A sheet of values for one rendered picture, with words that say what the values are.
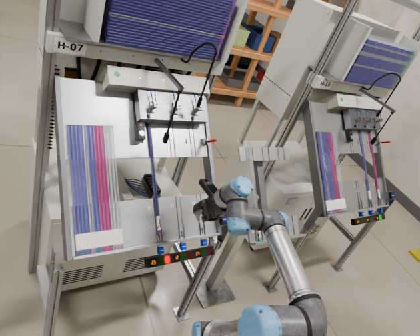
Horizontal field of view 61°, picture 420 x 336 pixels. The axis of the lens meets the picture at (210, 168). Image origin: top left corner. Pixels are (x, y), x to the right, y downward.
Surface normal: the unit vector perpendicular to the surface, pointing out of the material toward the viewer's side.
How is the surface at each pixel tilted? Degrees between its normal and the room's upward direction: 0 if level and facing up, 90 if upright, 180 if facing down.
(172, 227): 44
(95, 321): 0
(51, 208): 0
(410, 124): 90
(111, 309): 0
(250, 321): 83
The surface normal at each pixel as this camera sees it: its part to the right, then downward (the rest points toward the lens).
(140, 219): 0.54, -0.15
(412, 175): -0.88, -0.04
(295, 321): 0.35, -0.66
